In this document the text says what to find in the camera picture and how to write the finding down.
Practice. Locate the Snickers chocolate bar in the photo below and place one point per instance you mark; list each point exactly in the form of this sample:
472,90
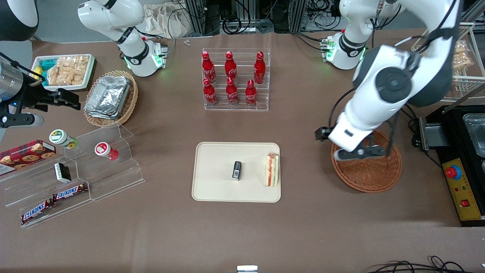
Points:
36,211
70,192

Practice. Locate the cream plastic serving tray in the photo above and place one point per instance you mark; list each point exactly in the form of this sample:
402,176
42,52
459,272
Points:
216,174

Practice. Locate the yellow snack packet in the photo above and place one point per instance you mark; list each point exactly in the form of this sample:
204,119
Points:
38,75

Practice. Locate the plastic-wrapped triangle sandwich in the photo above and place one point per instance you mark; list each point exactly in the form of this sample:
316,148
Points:
271,170

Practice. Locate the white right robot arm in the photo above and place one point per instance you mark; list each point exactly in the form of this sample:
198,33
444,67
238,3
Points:
132,57

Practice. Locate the red cookie box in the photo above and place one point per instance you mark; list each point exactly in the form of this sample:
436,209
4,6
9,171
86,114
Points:
26,155

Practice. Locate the rice cracker bag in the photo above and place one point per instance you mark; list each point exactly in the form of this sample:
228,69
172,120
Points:
68,70

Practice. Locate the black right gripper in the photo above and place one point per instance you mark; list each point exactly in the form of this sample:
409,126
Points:
31,95

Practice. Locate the white cloth bags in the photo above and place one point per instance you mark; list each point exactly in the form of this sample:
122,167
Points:
166,21

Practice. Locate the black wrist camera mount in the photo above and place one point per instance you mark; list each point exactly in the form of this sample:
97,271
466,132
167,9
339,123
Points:
322,133

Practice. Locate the round brown wicker basket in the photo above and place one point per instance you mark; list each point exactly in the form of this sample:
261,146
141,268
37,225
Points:
371,174

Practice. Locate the black and white small box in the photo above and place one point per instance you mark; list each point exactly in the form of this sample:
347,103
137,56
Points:
62,172

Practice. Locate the yellow control panel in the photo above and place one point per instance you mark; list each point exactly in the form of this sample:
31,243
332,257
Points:
460,189

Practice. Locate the steel pan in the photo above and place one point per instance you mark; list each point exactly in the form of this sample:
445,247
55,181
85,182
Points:
475,132

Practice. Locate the red emergency stop button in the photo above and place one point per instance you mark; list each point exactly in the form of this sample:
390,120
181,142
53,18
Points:
451,173

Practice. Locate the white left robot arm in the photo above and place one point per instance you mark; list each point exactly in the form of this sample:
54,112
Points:
363,113

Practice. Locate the light woven oval basket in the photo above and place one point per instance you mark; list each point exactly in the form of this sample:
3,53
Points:
130,102

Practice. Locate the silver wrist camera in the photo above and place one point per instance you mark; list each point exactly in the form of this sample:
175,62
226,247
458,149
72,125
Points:
22,120

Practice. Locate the white rectangular snack tray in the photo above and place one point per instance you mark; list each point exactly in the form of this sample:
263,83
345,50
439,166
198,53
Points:
60,87

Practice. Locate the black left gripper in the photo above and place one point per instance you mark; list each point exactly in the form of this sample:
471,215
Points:
322,133

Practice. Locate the black power plug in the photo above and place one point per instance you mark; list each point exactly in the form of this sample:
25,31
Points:
416,142

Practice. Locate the teal snack packet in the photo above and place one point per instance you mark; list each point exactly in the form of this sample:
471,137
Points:
47,64

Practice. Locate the red cola bottle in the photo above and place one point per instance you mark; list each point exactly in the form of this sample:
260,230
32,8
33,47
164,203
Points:
208,66
232,91
251,94
209,93
230,66
259,67

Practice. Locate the bagged cracker snack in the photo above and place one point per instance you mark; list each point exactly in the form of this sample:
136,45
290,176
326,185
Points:
462,57

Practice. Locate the red bottle white cap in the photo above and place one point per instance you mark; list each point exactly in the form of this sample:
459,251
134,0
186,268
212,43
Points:
106,150

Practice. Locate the stacked aluminium foil trays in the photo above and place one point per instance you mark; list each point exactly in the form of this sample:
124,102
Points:
108,96

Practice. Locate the black countertop appliance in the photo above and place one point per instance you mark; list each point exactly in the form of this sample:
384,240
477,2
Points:
454,132

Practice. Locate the aluminium frame post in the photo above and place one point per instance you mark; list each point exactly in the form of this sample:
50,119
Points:
297,15
197,17

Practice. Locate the clear acrylic bottle rack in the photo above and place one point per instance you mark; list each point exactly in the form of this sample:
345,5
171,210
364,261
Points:
237,108

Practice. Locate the clear acrylic stepped display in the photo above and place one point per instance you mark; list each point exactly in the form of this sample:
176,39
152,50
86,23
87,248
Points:
113,178

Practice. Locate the green bottle sunflower cap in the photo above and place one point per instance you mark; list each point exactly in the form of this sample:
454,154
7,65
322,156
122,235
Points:
62,138

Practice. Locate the grey metal bracket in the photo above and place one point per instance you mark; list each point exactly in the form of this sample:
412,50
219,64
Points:
435,136

